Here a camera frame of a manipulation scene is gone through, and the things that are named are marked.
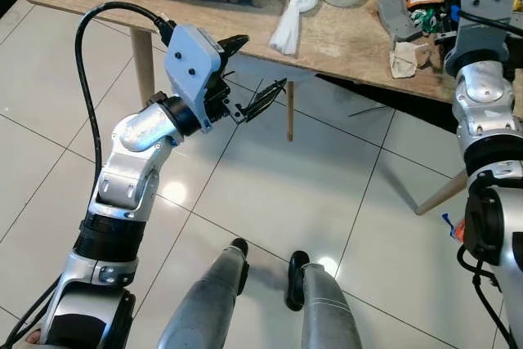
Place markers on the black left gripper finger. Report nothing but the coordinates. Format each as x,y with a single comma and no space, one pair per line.
233,44
263,100

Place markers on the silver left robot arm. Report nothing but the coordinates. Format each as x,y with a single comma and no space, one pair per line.
131,177

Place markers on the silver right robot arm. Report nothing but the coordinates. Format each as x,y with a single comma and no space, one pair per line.
482,112

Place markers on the white plastic bag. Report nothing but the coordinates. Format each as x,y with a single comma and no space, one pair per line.
292,22

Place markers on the light wooden table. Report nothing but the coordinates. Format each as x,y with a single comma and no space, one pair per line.
343,46

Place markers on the crumpled brown paper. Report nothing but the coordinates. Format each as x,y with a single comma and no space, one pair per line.
406,59

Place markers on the grey plastic part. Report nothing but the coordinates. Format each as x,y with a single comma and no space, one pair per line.
396,18

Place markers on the green snack packet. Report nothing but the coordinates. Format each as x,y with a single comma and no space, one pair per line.
426,20

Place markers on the silver left robot leg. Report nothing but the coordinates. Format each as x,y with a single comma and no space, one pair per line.
204,300

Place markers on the silver robot leg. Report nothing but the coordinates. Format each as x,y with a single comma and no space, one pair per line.
327,308
204,300

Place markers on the silver right robot leg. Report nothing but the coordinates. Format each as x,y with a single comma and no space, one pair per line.
327,308

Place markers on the orange and blue wrapper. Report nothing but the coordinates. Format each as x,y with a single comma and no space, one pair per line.
452,228

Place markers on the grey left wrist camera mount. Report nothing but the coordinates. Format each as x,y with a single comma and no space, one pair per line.
192,71

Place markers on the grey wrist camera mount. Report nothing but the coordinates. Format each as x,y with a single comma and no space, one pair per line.
192,71
486,14

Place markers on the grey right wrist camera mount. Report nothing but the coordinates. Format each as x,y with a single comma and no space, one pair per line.
486,14

